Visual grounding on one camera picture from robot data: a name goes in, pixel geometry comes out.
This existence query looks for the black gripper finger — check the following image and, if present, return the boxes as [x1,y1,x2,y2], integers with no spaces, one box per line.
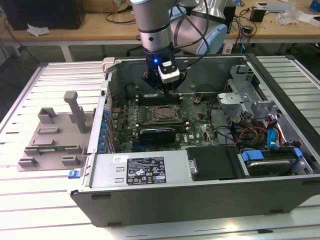
[141,71,168,96]
[166,72,187,97]

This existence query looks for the metal socket cover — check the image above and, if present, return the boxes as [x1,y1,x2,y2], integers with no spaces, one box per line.
[149,106,180,123]

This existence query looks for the CPU socket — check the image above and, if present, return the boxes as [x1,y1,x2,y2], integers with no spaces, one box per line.
[149,104,181,124]

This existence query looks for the black RAM slot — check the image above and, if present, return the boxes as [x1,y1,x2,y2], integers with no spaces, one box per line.
[136,95,183,100]
[136,121,188,127]
[136,97,183,102]
[136,92,183,97]
[136,124,189,134]
[136,100,183,105]

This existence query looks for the grey case release latch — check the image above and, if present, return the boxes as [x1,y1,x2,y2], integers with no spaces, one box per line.
[102,57,118,75]

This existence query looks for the green motherboard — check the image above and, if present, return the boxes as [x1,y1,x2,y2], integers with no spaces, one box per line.
[109,94,221,152]

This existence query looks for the silver metal drive cage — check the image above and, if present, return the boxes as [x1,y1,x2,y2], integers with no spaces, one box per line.
[216,64,285,126]

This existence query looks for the black graphics card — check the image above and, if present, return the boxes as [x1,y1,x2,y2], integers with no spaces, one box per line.
[138,127,177,145]

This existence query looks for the long wooden desk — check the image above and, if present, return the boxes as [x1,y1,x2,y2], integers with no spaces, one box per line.
[0,0,320,62]

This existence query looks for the black regulatory label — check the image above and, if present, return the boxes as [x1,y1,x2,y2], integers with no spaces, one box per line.
[126,156,165,186]

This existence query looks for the grey parts rack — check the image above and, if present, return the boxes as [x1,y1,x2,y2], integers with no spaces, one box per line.
[16,91,95,173]

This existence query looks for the small dark cube box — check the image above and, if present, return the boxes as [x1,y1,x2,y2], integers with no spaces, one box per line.
[249,6,266,22]

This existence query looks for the blue disk carrier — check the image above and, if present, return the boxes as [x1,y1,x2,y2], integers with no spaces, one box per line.
[240,147,303,177]

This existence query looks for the crumpled white paper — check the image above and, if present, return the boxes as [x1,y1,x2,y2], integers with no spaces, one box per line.
[26,22,52,37]

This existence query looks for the large black box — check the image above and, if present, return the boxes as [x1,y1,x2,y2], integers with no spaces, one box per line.
[0,0,86,31]

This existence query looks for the green RAM stick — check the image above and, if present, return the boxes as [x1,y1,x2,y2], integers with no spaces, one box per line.
[36,146,68,153]

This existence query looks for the grey flat tray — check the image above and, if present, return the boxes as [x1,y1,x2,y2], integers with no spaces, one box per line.
[256,1,297,13]

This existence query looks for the clear plastic bags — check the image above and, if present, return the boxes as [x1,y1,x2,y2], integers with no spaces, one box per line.
[276,6,301,26]

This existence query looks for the open black PC case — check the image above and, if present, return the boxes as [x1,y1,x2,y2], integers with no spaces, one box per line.
[66,53,320,228]

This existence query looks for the hard disk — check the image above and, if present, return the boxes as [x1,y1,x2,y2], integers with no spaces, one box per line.
[246,159,293,178]

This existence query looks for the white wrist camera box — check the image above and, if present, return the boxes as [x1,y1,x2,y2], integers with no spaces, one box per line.
[157,58,181,84]

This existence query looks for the coloured power wire bundle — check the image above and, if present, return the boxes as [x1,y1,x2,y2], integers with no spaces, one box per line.
[234,124,270,147]

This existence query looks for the blue flat data cable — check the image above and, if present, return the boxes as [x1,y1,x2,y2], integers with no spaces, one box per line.
[266,113,283,151]

